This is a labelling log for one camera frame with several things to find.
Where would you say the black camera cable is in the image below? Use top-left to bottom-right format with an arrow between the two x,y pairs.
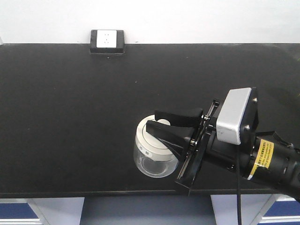
235,143 -> 243,225

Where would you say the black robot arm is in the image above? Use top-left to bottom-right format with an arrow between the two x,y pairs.
146,87 -> 300,200

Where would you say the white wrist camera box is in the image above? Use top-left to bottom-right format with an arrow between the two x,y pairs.
216,88 -> 252,145

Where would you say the glass jar with white lid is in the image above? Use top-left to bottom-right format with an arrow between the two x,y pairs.
133,115 -> 179,178

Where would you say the black white power socket box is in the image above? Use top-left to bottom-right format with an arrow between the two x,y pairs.
90,30 -> 125,54

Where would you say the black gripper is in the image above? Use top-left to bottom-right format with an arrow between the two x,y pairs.
146,87 -> 258,195

